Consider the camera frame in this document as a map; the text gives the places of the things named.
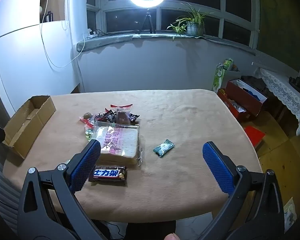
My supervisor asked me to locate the white cable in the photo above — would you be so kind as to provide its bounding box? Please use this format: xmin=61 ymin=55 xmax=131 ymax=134
xmin=40 ymin=20 xmax=87 ymax=68

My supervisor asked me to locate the orange red box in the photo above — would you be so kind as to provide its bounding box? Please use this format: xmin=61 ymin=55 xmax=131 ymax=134
xmin=217 ymin=89 xmax=250 ymax=122

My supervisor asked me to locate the black tripod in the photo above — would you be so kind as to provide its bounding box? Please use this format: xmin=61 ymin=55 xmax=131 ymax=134
xmin=139 ymin=7 xmax=156 ymax=34

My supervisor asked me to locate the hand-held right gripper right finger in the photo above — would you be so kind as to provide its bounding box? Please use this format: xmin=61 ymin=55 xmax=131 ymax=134
xmin=202 ymin=141 xmax=285 ymax=240

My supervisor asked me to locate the potted spider plant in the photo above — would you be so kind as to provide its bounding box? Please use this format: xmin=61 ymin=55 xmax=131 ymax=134
xmin=167 ymin=2 xmax=214 ymax=42

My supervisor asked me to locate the white window frame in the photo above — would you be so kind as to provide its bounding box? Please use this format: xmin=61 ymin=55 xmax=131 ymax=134
xmin=86 ymin=0 xmax=260 ymax=48

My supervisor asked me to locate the cardboard box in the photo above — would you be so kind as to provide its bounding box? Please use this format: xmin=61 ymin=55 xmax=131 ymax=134
xmin=2 ymin=95 xmax=57 ymax=159

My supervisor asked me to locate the green paper bag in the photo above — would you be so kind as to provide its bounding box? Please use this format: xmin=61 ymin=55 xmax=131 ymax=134
xmin=212 ymin=64 xmax=227 ymax=92

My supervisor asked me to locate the grey windowsill cloth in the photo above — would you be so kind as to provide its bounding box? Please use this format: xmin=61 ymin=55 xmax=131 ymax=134
xmin=76 ymin=34 xmax=255 ymax=55

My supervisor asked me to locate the dark red open box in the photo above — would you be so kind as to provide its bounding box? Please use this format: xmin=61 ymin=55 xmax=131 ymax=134
xmin=224 ymin=79 xmax=268 ymax=117

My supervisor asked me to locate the sliced bread clear packet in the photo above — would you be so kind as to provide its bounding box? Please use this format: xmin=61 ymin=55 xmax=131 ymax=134
xmin=91 ymin=122 xmax=143 ymax=165

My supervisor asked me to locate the brown chocolate bar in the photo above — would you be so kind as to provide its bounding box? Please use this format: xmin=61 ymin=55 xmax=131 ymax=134
xmin=88 ymin=165 xmax=128 ymax=186

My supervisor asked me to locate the beige table blanket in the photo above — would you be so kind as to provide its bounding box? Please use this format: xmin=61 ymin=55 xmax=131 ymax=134
xmin=2 ymin=89 xmax=263 ymax=224

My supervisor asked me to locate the brown cake clear packet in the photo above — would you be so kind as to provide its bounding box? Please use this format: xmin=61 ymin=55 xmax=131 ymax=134
xmin=110 ymin=103 xmax=134 ymax=125

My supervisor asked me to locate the wooden cabinet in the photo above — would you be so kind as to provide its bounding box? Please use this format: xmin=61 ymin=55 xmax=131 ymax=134
xmin=40 ymin=0 xmax=67 ymax=23

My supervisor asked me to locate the red candy wrapper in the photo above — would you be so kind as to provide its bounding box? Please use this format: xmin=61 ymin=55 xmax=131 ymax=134
xmin=79 ymin=116 xmax=95 ymax=128

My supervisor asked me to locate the grey ribbed radiator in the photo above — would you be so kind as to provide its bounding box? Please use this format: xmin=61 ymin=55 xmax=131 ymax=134
xmin=0 ymin=152 xmax=23 ymax=233

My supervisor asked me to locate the dark teapot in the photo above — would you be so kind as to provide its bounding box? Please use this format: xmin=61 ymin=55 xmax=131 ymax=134
xmin=289 ymin=76 xmax=300 ymax=94

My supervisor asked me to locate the printed paper bag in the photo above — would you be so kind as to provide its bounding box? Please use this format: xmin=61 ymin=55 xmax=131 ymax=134
xmin=284 ymin=197 xmax=297 ymax=233

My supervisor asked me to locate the dark green candy packet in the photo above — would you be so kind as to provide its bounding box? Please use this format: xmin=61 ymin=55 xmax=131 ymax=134
xmin=153 ymin=139 xmax=175 ymax=158

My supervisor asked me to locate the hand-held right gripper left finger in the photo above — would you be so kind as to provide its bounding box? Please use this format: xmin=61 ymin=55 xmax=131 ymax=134
xmin=18 ymin=139 xmax=101 ymax=240

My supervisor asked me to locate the red folder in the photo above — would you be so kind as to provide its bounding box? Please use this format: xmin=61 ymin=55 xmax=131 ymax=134
xmin=244 ymin=126 xmax=265 ymax=147

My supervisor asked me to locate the white lace tablecloth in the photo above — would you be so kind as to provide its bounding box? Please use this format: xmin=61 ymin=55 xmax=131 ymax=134
xmin=255 ymin=67 xmax=300 ymax=135

